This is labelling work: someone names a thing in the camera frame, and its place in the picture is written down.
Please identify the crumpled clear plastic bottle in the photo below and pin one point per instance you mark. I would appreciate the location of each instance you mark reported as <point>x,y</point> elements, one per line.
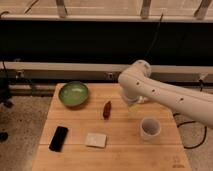
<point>143,99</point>

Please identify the white rectangular sponge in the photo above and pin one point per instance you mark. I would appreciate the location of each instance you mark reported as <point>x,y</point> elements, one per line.
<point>96,140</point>

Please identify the white plastic cup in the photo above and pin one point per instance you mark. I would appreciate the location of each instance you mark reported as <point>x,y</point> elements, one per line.
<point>149,128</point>

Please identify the green ceramic bowl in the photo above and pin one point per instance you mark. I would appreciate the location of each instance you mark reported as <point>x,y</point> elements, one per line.
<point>73,94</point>

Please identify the black smartphone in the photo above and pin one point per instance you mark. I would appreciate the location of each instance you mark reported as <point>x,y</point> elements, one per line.
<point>58,139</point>

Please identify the black chair base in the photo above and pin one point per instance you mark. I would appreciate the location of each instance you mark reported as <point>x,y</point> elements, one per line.
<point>5,96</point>

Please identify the wooden table board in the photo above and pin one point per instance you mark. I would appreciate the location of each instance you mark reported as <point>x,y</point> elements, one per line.
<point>125,150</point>

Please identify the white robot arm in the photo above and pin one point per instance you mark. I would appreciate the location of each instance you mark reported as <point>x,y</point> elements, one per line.
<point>135,81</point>

